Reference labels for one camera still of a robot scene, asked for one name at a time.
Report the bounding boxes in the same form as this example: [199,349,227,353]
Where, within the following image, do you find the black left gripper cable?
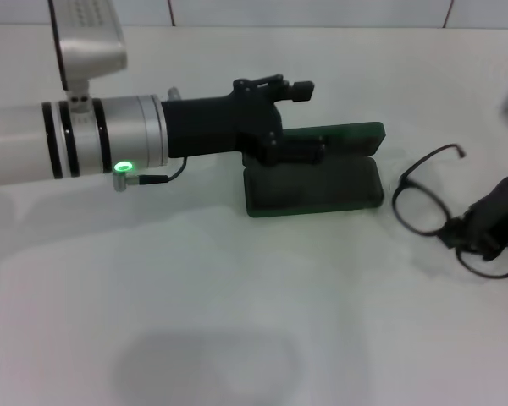
[112,156,190,193]

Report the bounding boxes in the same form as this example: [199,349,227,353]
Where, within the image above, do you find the green glasses case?
[241,121,385,219]

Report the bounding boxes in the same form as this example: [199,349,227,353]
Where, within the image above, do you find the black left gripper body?
[160,78,284,165]

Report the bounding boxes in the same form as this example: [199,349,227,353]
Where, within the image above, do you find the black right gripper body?
[468,174,508,247]

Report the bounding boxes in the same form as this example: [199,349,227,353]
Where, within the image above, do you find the black glasses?
[391,143,508,280]

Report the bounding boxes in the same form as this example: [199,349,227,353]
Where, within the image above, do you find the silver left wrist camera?
[46,0,129,115]

